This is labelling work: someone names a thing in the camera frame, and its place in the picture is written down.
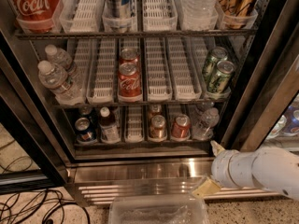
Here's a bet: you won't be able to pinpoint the front red coke can middle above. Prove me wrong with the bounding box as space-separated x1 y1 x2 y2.
118 63 141 98

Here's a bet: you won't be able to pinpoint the rear red coke can middle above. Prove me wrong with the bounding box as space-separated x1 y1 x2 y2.
119 48 140 65

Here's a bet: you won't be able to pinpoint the clear water bottle top shelf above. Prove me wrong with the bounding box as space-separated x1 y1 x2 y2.
180 0 221 19

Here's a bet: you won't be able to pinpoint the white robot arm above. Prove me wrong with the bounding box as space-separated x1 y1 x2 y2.
191 140 299 201

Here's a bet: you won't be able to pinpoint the front green can middle shelf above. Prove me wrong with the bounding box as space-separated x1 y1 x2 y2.
207 61 235 93

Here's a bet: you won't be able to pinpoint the front water bottle middle shelf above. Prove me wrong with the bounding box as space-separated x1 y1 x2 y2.
37 61 84 105

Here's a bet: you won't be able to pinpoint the clear water bottle bottom shelf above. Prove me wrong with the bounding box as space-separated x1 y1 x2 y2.
194 107 220 141

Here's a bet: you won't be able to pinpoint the black cables on floor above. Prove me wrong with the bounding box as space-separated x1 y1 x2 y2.
0 138 92 224

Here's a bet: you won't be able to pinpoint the gold brown can top shelf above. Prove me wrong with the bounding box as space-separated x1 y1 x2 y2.
216 0 258 30

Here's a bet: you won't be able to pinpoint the white can behind right door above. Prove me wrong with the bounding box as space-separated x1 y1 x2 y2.
267 115 287 139

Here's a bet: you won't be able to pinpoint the silver blue can top shelf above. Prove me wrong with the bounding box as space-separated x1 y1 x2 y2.
106 0 131 19

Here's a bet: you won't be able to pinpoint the clear water bottle shelf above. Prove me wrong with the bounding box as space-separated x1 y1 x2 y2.
180 0 221 19
194 107 220 141

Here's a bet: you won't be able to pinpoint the steel fridge with glass doors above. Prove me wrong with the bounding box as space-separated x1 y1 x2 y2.
0 0 299 206

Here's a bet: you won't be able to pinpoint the brown drink bottle white cap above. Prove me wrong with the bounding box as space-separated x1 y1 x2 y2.
99 106 120 142

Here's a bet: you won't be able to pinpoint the red coke can bottom shelf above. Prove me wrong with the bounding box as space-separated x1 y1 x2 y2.
171 114 191 139

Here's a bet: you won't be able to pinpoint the large red Coca-Cola can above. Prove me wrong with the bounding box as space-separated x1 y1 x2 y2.
12 0 64 34

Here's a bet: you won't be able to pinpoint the clear plastic bin on floor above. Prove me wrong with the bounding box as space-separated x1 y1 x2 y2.
108 194 210 224

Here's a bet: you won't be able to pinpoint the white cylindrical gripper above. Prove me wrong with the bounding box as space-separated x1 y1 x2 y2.
191 140 259 199

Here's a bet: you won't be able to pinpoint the front orange can bottom shelf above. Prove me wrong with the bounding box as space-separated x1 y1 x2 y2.
149 115 166 138

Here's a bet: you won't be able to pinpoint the orange can shelf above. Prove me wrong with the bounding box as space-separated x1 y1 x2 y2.
148 105 163 118
149 115 166 138

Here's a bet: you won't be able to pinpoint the blue can behind right door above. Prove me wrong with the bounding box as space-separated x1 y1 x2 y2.
282 105 299 136

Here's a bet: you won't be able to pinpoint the green can shelf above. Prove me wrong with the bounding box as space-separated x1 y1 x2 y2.
202 47 228 80
207 61 235 93

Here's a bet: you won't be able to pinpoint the rear green can middle shelf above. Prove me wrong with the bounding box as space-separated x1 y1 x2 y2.
202 47 228 80

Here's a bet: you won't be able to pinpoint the rear water bottle middle shelf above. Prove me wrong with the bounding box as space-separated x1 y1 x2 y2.
45 45 80 79

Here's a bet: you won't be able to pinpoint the rear orange can bottom shelf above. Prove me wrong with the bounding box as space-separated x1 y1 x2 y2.
148 105 163 118

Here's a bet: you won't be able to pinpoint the blue pepsi can bottom shelf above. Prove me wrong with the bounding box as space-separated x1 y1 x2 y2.
75 118 97 144

